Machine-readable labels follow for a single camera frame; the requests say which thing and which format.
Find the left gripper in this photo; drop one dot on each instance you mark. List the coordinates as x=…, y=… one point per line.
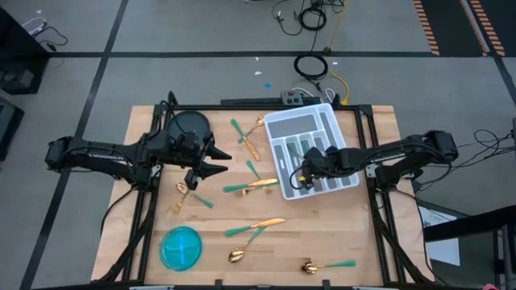
x=189, y=151

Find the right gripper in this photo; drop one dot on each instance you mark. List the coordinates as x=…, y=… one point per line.
x=326, y=159

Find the white cutlery tray organizer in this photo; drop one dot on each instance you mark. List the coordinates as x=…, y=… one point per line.
x=290, y=127

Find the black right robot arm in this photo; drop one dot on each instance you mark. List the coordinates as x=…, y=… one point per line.
x=383, y=155

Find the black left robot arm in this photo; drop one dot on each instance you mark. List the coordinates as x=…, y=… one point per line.
x=101, y=155

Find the dark grey round plate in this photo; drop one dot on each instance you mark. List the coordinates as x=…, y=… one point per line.
x=197, y=121

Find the grey power strip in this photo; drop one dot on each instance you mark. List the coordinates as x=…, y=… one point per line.
x=291, y=98

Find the black long bar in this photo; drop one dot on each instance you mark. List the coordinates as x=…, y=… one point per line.
x=250, y=101

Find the blue translucent round plate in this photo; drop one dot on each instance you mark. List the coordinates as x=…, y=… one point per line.
x=181, y=247

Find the white paper sheet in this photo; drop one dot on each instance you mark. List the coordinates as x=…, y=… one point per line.
x=443, y=249

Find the black desk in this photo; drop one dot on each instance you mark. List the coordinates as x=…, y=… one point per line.
x=463, y=225

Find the black case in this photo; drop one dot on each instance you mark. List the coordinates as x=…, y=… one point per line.
x=8, y=129

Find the black equipment table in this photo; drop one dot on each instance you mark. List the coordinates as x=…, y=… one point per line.
x=16, y=60

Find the black aluminium table frame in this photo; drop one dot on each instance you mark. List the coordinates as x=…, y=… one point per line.
x=242, y=107

